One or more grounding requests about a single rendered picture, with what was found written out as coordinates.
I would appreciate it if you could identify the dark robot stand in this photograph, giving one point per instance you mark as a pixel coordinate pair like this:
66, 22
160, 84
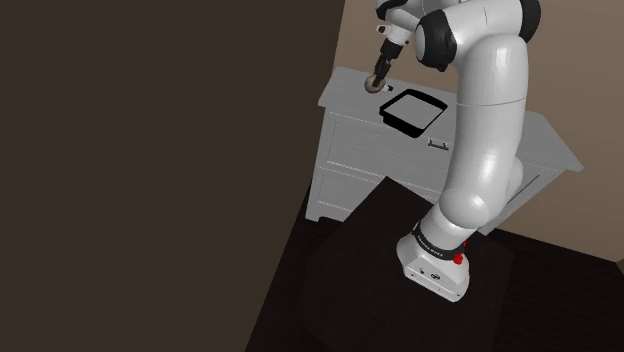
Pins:
370, 273

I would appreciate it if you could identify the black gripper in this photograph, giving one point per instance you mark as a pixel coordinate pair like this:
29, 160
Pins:
391, 50

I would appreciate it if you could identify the brown round doughnut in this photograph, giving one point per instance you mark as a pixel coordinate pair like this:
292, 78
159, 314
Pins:
374, 84

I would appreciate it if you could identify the grey chest of drawers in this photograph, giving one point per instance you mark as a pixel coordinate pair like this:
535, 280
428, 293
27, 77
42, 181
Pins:
360, 146

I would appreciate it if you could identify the black rectangular tray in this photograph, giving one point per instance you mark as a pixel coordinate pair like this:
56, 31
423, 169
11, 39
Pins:
413, 112

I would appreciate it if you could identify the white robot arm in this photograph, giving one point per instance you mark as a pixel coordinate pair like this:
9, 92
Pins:
492, 122

